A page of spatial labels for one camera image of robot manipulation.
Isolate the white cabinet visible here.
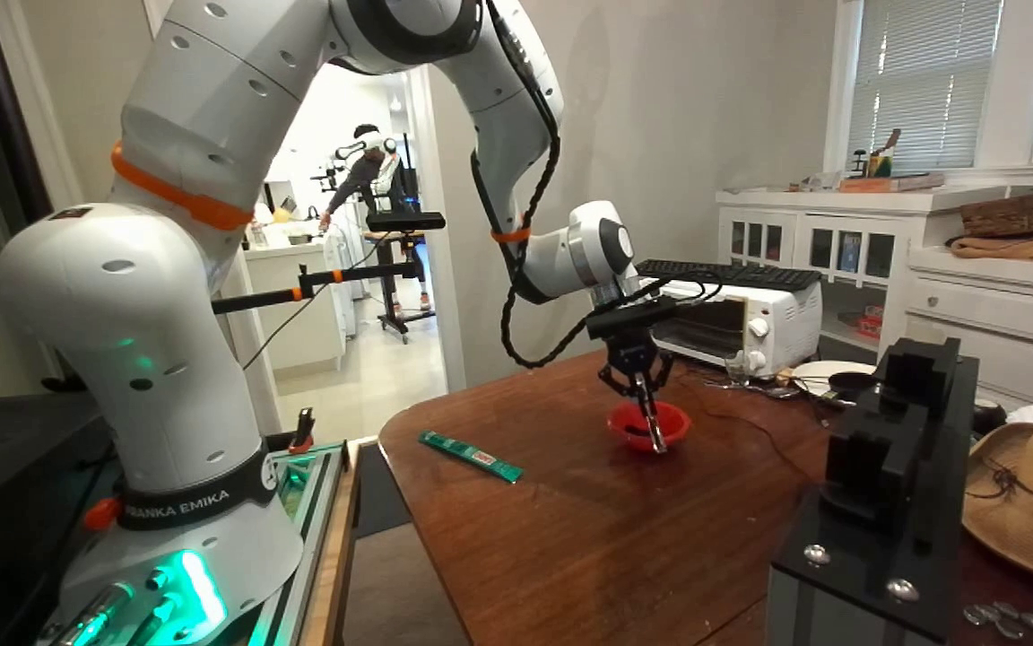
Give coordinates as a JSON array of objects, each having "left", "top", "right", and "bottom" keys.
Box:
[{"left": 718, "top": 188, "right": 1033, "bottom": 405}]

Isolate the camera on tripod arm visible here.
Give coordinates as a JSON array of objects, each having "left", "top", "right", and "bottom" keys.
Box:
[{"left": 212, "top": 211, "right": 446, "bottom": 316}]

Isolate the person in doorway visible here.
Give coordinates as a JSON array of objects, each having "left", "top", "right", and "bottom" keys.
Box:
[{"left": 318, "top": 121, "right": 397, "bottom": 231}]

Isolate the black small pan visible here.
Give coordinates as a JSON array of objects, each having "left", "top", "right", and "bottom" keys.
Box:
[{"left": 830, "top": 373, "right": 874, "bottom": 401}]

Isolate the red bowl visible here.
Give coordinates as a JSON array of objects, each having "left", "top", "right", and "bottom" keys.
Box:
[{"left": 608, "top": 401, "right": 691, "bottom": 451}]

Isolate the silver metal spoon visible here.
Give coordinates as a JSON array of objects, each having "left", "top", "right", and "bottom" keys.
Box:
[{"left": 639, "top": 395, "right": 669, "bottom": 457}]

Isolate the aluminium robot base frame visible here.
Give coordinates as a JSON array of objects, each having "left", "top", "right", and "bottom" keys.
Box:
[{"left": 35, "top": 434, "right": 359, "bottom": 646}]

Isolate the metal clips pile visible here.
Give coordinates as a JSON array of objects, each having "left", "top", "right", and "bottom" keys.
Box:
[{"left": 962, "top": 605, "right": 1033, "bottom": 639}]

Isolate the white toaster oven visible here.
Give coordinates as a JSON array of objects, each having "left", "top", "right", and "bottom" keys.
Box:
[{"left": 649, "top": 282, "right": 820, "bottom": 382}]

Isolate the white plate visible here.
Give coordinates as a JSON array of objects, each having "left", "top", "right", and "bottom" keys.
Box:
[{"left": 788, "top": 359, "right": 874, "bottom": 398}]

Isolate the black coiled robot cable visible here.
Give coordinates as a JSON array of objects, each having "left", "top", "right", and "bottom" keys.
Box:
[{"left": 467, "top": 0, "right": 616, "bottom": 373}]

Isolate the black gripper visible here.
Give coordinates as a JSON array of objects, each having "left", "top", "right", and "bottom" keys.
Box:
[{"left": 590, "top": 298, "right": 679, "bottom": 398}]

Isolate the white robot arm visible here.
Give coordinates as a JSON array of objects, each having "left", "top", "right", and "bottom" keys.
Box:
[{"left": 0, "top": 0, "right": 639, "bottom": 646}]

